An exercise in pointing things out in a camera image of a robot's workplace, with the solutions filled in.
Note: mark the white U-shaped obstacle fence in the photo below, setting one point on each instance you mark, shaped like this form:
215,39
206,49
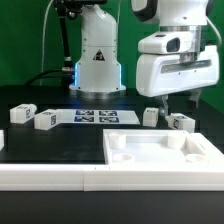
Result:
198,176

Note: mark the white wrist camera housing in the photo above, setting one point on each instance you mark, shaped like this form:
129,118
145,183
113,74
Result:
166,42

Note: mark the white sheet with AprilTags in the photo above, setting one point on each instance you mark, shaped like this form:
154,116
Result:
85,116

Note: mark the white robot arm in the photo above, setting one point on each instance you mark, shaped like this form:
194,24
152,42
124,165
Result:
98,73

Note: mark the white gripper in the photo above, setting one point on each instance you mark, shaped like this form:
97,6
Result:
158,75

